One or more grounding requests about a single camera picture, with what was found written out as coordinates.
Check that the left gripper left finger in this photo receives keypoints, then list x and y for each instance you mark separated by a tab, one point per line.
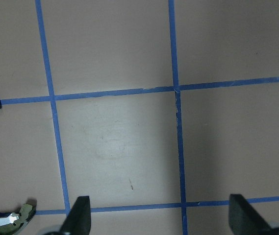
78	221

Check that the green curved brake shoe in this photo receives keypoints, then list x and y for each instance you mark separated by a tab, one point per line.
12	223

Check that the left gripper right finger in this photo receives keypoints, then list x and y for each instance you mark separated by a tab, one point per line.
243	219

